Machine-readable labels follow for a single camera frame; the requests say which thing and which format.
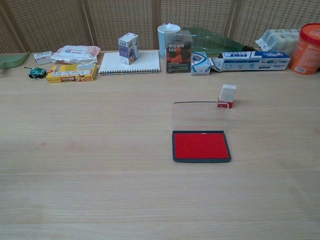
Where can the small red-white stamp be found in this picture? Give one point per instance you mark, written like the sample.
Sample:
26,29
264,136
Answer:
228,92

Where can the red ink pad clear lid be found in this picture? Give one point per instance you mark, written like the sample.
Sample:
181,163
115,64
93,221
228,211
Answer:
201,148

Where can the white spiral notebook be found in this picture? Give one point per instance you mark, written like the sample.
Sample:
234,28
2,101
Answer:
145,63

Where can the clear coffee capsule box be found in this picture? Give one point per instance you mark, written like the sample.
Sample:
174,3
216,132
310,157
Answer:
178,56

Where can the blue-white snack pouch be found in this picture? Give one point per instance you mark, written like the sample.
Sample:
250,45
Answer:
199,65

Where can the pale blue plastic mug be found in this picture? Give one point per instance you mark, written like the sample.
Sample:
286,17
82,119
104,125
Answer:
162,37

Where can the green plastic bottle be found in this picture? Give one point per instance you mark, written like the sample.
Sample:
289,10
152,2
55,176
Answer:
212,42

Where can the yellow flat cardboard box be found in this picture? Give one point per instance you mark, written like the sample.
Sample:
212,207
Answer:
72,73

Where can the wooden perforated folding screen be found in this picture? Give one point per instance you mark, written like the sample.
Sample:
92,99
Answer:
120,20

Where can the pink white wet wipes pack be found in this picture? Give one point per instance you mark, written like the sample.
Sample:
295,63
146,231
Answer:
75,53

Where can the blue white toothpaste box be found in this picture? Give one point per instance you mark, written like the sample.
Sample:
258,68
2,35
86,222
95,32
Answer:
255,62

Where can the small white cardboard box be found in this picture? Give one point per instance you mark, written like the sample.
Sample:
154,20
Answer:
42,58

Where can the white tissue roll pack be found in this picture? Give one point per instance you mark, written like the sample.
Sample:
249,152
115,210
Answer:
277,38

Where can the green plastic dustpan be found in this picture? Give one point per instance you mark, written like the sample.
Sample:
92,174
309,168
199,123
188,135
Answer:
11,61

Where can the orange round canister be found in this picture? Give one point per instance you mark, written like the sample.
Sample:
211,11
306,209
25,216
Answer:
306,50

